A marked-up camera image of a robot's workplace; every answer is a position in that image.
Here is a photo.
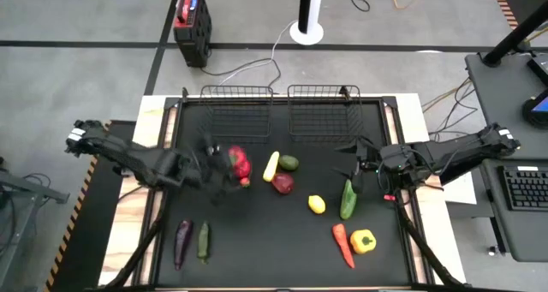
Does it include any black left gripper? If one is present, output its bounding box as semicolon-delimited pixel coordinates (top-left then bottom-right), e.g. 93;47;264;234
188;133;230;194

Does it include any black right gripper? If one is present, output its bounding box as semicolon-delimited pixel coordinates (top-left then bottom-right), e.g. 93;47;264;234
332;136;385;194

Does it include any green cucumber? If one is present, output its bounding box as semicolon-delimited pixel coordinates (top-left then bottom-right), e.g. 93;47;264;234
339;178;358;221

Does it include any yellow lemon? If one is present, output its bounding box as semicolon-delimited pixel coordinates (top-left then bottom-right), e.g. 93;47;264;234
307;194;327;215

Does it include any dark red apple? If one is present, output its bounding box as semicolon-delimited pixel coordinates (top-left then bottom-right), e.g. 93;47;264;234
271;172;295;195

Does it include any dark green chili pepper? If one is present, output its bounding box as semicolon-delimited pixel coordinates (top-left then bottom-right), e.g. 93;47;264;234
196;220;211;265

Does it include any orange carrot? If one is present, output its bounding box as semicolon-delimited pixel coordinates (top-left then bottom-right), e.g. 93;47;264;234
331;223;356;270

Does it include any purple eggplant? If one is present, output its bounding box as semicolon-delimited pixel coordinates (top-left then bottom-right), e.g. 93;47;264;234
173;218;194;271

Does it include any green avocado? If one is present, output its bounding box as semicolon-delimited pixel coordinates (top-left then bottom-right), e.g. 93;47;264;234
277;154;301;172

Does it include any yellow bell pepper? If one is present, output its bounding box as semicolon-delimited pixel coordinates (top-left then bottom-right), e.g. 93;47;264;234
349;229;378;255

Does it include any black table mat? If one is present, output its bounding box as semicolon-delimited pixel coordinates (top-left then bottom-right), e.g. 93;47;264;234
156;101;412;287

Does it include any red and black tool case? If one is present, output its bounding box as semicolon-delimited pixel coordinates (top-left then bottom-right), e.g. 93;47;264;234
172;0;213;69

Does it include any large hazard striped floor mat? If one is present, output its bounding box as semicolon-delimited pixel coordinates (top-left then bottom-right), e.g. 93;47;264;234
42;119;138;292

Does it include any white and black tower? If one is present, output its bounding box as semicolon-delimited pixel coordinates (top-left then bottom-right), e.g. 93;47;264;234
289;0;325;46

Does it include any black keyboard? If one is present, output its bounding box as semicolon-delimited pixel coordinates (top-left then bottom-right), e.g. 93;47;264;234
503;165;548;212

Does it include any grey keyboard desk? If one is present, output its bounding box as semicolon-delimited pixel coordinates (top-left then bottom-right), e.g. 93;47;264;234
479;158;548;263

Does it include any grey cart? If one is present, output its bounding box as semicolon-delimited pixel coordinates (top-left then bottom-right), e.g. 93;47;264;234
0;157;70;292

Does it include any round device with blue screen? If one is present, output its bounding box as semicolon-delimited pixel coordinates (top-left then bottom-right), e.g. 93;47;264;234
521;88;548;128

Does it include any black pole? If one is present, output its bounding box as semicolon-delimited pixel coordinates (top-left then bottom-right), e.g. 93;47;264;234
482;0;548;69

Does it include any black monitor base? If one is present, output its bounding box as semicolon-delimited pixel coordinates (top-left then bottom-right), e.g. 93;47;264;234
527;54;548;86

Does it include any small hazard striped floor mat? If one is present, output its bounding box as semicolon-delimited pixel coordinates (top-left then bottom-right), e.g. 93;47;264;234
489;0;548;30

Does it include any black wire basket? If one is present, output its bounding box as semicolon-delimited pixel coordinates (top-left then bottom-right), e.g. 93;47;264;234
286;84;365;143
196;85;275;146

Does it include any black rig frame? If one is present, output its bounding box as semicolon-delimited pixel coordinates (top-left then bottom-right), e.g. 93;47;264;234
98;87;466;292

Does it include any black floor cable bundle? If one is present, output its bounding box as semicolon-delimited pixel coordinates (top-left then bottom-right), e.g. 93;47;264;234
427;80;480;142

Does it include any white floor cable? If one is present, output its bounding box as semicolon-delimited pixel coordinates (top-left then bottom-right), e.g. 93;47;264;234
217;20;299;86

